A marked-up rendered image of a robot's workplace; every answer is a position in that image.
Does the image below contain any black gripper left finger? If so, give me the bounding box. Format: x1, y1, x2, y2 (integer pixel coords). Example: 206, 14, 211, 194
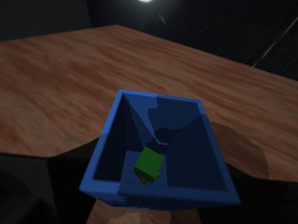
0, 138, 99, 224

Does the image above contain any green cube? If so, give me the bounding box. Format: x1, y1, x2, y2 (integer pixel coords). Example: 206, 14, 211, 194
134, 147, 165, 184

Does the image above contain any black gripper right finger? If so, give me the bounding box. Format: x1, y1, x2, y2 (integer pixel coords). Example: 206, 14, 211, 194
197, 162, 298, 224

